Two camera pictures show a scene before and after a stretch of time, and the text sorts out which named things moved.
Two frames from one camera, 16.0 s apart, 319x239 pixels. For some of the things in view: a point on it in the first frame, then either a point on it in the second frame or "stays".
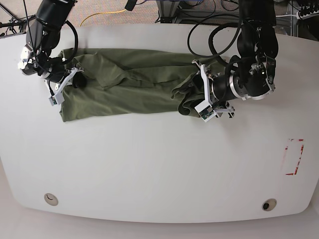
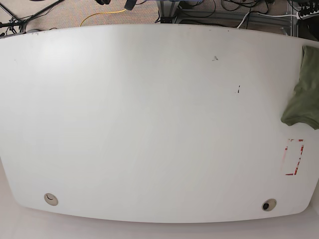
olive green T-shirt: [129, 83] → [304, 107]
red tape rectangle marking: [292, 155] stays
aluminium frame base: [168, 10] stays
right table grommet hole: [269, 204] stays
